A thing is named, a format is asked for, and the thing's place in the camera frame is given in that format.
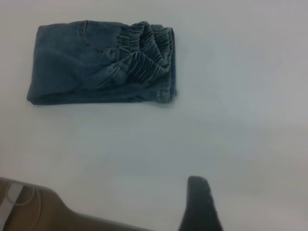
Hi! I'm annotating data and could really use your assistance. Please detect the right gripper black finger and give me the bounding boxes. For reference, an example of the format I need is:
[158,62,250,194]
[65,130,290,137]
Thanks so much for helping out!
[178,175,223,231]

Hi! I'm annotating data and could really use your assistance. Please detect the blue denim shorts cartoon print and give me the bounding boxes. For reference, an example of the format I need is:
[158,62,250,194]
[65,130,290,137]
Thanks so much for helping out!
[26,20,180,107]

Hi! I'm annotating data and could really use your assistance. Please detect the thin white floor cable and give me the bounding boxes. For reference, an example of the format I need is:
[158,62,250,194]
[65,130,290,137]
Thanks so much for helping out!
[6,184,42,223]

